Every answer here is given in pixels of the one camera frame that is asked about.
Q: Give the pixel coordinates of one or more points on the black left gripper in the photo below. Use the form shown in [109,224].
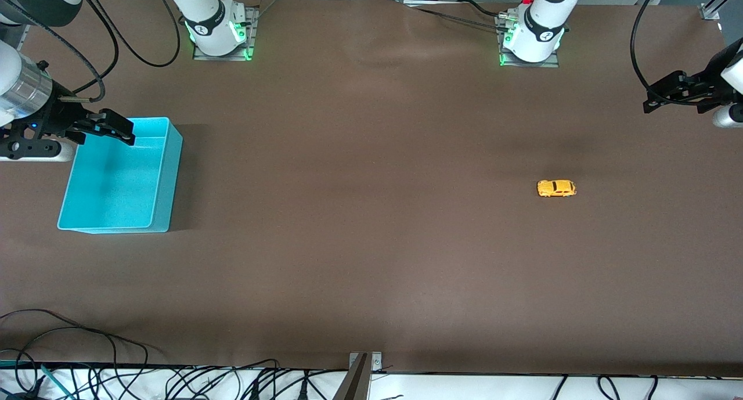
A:
[703,88]

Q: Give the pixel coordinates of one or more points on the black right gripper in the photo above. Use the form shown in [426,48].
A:
[56,116]

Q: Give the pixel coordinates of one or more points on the yellow beetle toy car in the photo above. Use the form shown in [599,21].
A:
[556,188]

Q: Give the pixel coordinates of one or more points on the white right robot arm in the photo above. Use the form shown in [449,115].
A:
[209,22]

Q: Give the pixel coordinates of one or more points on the turquoise plastic bin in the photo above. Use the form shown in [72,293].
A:
[116,185]

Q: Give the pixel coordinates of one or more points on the dark metal bar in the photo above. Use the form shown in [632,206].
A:
[354,385]

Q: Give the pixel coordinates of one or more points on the aluminium frame profile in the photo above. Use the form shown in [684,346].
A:
[711,10]
[17,37]

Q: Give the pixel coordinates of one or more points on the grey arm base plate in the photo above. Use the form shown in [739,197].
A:
[554,60]
[251,34]

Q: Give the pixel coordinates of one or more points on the grey metal edge bracket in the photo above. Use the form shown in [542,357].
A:
[376,360]

